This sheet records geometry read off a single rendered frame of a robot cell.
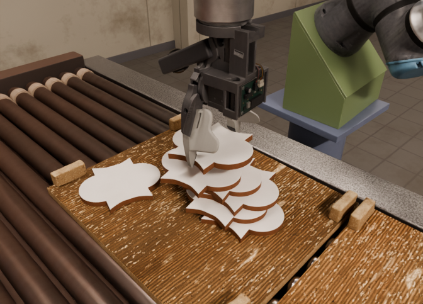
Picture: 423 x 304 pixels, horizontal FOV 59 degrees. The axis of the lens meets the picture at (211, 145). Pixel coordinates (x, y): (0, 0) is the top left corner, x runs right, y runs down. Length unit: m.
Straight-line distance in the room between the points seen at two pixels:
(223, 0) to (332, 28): 0.56
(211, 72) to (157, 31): 3.56
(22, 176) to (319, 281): 0.56
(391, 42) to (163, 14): 3.34
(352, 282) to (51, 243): 0.44
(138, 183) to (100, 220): 0.09
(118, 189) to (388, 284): 0.43
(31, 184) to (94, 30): 3.01
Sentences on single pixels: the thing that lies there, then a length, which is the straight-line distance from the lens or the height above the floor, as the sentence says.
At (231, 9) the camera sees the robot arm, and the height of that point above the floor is 1.25.
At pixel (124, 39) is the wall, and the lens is 3.87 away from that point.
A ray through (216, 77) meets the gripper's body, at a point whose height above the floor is 1.17.
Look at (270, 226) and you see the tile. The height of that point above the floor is 0.95.
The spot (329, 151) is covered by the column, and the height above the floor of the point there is 0.75.
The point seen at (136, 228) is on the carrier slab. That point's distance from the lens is 0.60.
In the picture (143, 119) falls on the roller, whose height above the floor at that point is 0.92.
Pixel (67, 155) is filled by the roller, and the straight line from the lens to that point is 0.83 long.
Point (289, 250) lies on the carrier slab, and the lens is 0.57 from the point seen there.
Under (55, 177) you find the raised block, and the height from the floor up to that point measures 0.96.
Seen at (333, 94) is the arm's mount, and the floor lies 0.96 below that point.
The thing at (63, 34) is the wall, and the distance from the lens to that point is 3.59.
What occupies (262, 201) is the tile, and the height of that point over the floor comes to 0.97.
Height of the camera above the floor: 1.36
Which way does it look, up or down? 33 degrees down
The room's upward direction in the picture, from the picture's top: straight up
